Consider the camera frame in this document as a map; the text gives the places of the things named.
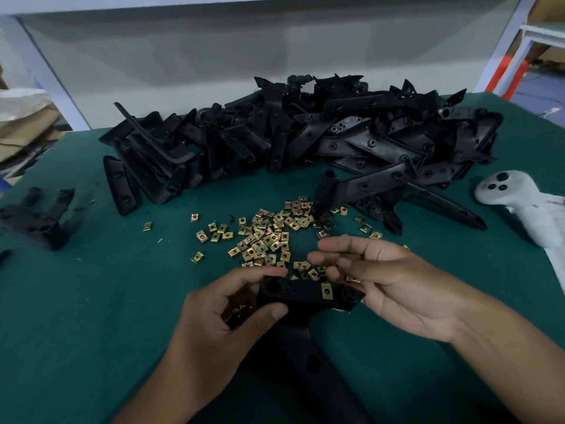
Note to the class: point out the person's right hand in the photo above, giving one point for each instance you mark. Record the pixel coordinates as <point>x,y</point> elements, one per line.
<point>410,295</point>

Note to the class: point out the person's left hand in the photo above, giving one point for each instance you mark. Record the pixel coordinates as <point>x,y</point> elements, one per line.
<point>203,339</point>

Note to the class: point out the person's left thumb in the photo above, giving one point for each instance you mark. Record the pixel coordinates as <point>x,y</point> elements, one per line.
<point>260,326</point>

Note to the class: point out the person's right fingers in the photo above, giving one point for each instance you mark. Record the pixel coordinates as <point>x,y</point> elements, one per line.
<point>357,249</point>

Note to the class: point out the handful of brass clips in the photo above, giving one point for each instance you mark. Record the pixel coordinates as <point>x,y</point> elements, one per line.
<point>238,314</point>

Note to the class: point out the brass square clip nut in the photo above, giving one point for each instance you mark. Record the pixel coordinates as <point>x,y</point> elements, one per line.
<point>352,279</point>
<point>326,290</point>

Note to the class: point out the black plastic armrest bracket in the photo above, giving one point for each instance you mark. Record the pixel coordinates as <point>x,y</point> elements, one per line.
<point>304,348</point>

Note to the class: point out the person's left forearm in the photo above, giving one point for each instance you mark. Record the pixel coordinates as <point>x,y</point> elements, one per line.
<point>159,406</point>

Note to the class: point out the person's right forearm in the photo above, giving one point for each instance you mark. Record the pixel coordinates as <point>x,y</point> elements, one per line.
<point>512,357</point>

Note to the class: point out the pile of brass clip nuts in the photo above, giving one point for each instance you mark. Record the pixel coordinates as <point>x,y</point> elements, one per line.
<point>265,242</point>

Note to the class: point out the pile of black plastic brackets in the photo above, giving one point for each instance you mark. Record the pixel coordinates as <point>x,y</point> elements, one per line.
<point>375,145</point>

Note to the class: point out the green table mat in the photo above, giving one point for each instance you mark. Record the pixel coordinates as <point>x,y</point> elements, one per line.
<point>110,304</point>

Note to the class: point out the white handheld controller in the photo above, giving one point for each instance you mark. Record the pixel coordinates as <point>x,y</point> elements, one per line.
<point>507,189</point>

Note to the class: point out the white cloth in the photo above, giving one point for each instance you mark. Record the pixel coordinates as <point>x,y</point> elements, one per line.
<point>557,267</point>

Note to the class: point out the black plastic forked part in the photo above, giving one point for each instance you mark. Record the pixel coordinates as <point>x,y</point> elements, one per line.
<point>39,225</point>

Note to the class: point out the stack of brown cardboard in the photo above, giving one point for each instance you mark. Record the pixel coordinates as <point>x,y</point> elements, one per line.
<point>26,123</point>

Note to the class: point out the white metal frame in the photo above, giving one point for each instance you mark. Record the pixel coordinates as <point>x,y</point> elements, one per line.
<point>514,48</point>

